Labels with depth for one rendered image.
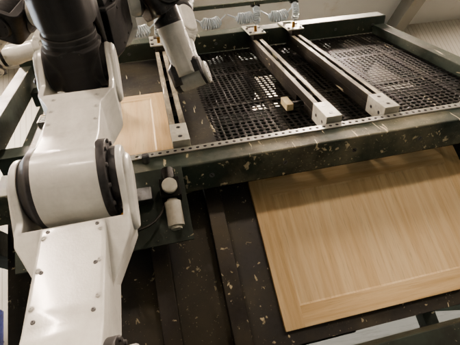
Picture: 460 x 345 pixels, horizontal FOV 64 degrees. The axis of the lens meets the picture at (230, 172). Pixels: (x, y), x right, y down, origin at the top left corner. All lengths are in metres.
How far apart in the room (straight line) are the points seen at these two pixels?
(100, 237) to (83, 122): 0.24
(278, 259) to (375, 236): 0.39
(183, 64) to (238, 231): 0.63
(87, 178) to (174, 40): 0.73
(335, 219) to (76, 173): 1.05
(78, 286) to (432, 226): 1.35
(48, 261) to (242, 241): 0.89
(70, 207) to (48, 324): 0.19
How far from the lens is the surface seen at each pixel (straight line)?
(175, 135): 1.31
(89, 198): 0.64
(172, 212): 1.07
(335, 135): 1.33
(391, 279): 1.51
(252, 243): 1.39
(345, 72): 1.83
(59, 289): 0.58
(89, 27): 0.90
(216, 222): 1.33
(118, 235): 0.63
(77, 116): 0.78
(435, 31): 7.30
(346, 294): 1.43
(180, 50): 1.26
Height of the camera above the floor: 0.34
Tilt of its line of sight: 21 degrees up
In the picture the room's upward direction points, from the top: 13 degrees counter-clockwise
